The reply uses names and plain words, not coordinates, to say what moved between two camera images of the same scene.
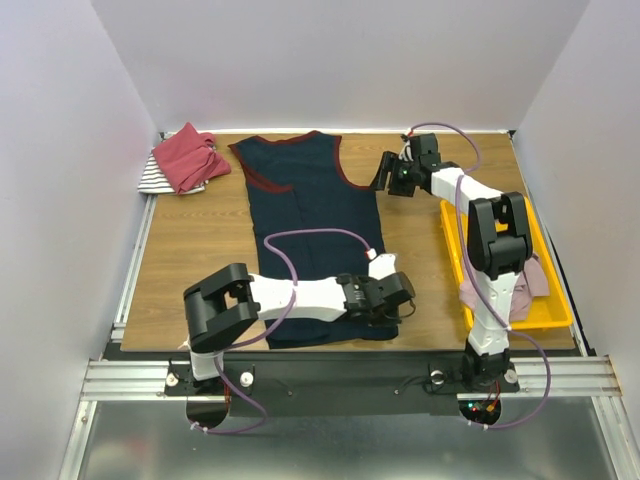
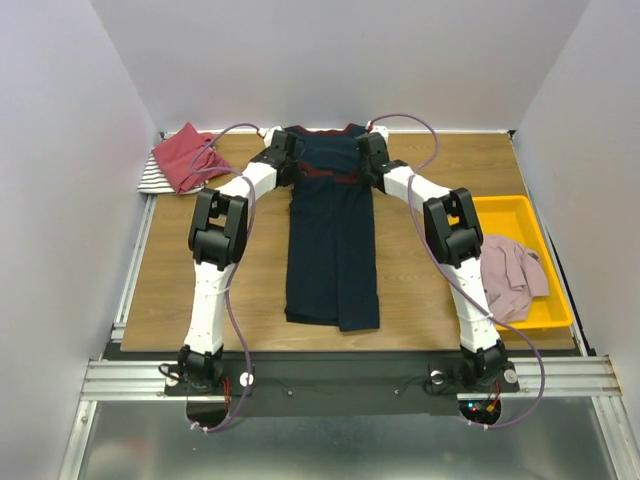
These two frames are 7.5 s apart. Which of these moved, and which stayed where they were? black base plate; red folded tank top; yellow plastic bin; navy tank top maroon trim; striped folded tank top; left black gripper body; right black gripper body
Moved: left black gripper body; right black gripper body; navy tank top maroon trim
Stayed: black base plate; yellow plastic bin; red folded tank top; striped folded tank top
